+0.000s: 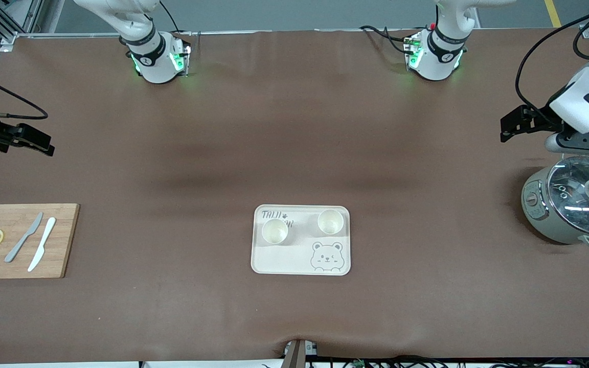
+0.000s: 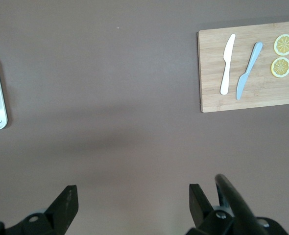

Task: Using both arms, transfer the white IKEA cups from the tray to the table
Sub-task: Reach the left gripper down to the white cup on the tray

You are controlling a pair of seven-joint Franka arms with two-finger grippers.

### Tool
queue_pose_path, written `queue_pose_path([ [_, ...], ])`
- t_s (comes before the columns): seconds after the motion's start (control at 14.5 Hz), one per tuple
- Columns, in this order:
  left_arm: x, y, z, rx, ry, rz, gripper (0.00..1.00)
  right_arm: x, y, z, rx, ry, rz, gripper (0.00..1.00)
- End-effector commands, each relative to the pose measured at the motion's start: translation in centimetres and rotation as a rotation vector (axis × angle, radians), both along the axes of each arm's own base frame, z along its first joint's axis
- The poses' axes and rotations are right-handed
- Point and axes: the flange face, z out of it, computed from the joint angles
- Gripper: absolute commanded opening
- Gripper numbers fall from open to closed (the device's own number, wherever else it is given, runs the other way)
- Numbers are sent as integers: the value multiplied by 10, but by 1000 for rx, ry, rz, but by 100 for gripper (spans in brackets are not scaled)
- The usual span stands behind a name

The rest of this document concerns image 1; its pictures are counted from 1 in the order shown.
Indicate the brown table mat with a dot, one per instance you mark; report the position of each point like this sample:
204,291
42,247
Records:
294,128

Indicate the beige bear print tray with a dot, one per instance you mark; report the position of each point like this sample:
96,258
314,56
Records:
294,255

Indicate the wooden cutting board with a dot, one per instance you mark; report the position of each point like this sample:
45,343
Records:
67,230

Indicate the white IKEA cup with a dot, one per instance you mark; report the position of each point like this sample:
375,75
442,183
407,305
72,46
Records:
331,222
274,232

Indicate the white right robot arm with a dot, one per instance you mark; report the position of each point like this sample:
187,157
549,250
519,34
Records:
151,64

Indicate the glass pot lid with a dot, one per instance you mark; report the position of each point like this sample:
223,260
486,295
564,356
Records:
575,204

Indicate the sage green electric pot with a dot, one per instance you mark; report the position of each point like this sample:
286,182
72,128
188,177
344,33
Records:
535,214

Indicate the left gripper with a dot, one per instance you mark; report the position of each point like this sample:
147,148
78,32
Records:
541,117

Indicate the white plastic knife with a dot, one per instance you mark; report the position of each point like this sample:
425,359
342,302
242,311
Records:
43,240

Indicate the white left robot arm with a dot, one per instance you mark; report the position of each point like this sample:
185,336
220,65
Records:
440,61

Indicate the grey plastic knife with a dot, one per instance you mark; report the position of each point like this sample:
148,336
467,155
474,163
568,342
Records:
23,237

